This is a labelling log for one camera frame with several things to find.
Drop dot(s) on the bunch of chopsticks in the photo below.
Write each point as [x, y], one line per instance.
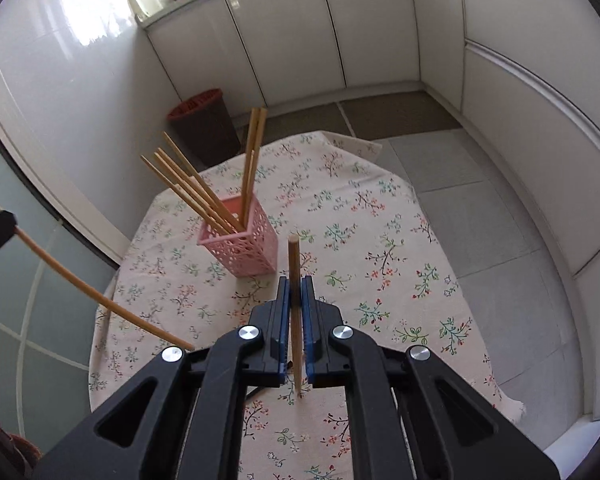
[200, 176]

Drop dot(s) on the dark brown trash bin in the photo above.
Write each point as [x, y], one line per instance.
[205, 130]

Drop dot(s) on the wide white drawer front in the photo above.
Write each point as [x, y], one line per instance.
[520, 135]
[520, 20]

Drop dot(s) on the floral tablecloth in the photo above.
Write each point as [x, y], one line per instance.
[380, 220]

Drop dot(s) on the frosted glass door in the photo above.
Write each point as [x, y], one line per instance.
[30, 320]

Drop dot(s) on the white cabinet door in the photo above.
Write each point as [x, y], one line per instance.
[285, 35]
[370, 20]
[200, 55]

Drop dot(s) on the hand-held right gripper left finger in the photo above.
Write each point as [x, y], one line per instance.
[283, 330]

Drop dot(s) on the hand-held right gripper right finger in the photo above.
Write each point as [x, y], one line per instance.
[307, 330]

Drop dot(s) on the narrow white corner panel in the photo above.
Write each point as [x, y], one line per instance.
[437, 25]

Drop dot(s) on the pink plastic chopstick basket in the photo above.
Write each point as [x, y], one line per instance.
[250, 245]

